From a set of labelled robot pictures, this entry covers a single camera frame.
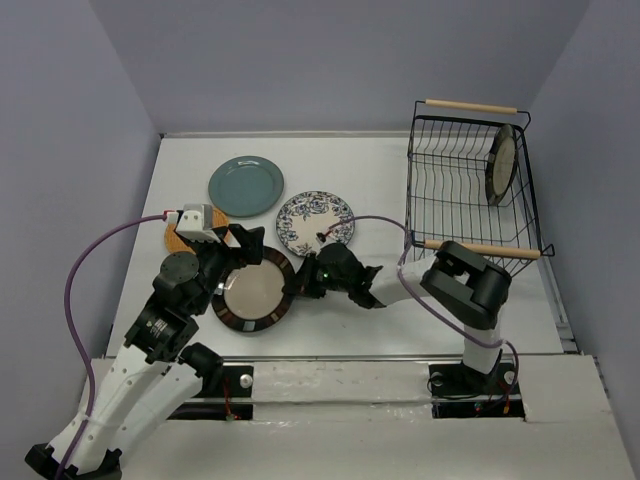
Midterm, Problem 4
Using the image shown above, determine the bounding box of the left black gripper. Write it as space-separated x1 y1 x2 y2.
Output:
187 223 267 313

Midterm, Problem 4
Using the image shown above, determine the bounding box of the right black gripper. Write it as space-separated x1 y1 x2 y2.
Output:
283 251 351 297

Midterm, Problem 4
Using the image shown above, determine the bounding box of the teal ceramic plate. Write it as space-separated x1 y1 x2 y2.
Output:
208 155 284 218

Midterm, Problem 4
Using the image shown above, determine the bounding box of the dark rimmed plate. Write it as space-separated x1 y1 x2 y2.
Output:
211 246 295 334
485 124 518 206

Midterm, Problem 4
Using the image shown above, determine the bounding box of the blue floral plate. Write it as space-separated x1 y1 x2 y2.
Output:
275 191 354 257

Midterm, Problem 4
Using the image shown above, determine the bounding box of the orange woven plate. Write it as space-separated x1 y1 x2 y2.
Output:
164 207 230 253

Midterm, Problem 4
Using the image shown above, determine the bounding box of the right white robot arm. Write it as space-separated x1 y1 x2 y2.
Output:
282 241 512 393

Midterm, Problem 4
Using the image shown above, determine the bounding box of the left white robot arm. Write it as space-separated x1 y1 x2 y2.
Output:
25 211 265 479

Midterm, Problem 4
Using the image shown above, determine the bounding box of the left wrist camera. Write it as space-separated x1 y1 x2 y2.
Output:
164 204 220 243

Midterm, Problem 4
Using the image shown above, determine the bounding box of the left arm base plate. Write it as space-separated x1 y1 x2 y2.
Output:
168 364 254 421

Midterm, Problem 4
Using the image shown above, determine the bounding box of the black wire dish rack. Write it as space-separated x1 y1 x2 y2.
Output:
405 99 556 275

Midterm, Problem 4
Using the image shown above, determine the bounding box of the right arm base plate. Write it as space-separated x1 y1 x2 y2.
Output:
427 363 525 420

